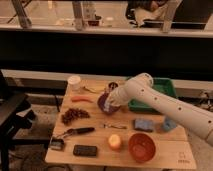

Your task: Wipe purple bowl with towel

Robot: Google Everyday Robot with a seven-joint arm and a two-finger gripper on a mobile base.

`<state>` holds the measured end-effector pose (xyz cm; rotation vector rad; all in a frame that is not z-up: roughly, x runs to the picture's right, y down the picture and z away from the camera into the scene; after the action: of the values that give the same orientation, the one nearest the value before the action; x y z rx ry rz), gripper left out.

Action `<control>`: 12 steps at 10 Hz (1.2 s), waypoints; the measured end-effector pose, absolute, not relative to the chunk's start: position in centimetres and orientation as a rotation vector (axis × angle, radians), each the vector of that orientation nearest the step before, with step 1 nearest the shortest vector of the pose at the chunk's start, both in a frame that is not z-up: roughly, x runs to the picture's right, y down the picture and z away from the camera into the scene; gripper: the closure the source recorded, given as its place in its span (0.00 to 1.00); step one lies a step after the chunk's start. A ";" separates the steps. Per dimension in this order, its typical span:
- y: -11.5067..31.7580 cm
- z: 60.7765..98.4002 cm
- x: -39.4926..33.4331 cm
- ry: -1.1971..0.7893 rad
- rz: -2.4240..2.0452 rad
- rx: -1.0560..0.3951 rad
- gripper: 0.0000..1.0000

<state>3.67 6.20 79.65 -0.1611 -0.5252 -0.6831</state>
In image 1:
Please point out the purple bowl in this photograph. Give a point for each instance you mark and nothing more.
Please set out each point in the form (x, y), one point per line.
(105, 106)

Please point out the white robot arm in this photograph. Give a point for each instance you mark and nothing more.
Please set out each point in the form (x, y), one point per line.
(195, 119)

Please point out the orange bowl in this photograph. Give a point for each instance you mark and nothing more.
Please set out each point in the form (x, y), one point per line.
(141, 147)

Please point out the white paper cup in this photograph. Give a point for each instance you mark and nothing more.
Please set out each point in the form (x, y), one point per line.
(74, 82)

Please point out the small metal utensil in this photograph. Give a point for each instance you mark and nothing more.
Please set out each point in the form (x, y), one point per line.
(113, 126)

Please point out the bunch of dark grapes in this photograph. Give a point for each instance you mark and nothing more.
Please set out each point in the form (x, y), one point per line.
(73, 114)

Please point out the yellow orange fruit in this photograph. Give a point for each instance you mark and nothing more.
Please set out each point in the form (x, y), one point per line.
(114, 141)

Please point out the blue grey sponge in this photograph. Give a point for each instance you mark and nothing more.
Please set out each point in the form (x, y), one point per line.
(144, 125)

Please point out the green plastic bin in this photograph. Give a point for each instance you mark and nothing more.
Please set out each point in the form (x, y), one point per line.
(162, 85)

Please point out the black rectangular sponge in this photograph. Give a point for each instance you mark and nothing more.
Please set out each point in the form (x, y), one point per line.
(84, 150)

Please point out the blue cup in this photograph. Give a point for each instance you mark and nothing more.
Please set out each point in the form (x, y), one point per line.
(168, 124)

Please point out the small black brush block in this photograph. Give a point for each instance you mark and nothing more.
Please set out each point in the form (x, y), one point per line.
(57, 144)

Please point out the black chair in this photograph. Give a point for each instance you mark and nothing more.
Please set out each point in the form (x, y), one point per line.
(11, 122)

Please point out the black handled peeler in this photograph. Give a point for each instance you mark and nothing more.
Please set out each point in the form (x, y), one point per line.
(76, 131)

